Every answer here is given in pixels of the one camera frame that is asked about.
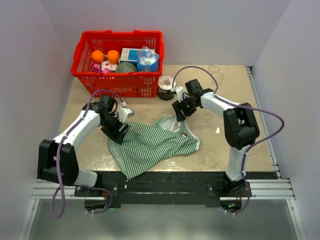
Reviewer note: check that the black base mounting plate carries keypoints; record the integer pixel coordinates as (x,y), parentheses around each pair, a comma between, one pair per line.
(183,188)

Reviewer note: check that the red plastic shopping basket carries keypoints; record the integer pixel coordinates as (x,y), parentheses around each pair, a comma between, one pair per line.
(128,85)

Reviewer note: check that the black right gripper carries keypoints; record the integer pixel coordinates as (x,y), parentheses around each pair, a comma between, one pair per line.
(178,106)

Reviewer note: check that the white blue carton box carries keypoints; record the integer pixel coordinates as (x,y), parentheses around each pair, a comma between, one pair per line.
(129,55)

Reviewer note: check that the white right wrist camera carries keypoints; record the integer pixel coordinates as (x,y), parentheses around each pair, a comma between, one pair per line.
(179,91)

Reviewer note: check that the left orange fruit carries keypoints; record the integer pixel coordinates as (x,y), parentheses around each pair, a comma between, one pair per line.
(97,56)

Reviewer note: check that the blue wrapped tissue pack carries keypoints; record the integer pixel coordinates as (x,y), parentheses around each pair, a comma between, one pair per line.
(147,60)

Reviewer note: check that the green white striped garment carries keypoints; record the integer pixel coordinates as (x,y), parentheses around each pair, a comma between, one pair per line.
(145,145)

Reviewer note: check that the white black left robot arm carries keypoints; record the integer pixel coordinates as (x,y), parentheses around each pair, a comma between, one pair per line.
(57,160)

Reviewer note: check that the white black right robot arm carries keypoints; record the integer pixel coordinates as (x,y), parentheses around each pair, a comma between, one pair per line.
(240,127)

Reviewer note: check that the black wrapped toilet roll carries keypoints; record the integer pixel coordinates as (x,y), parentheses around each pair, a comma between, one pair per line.
(164,88)

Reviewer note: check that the orange fruit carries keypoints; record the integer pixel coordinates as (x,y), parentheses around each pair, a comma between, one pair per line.
(97,56)
(113,56)

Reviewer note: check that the green melon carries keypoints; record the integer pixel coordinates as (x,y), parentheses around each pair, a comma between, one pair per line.
(126,67)

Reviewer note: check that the pink white snack packet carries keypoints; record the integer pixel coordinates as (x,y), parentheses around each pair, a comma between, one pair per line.
(104,67)

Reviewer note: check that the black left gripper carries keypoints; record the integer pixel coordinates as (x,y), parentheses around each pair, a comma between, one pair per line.
(116,135)

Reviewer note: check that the right orange fruit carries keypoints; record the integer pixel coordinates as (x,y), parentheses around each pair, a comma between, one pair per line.
(113,56)

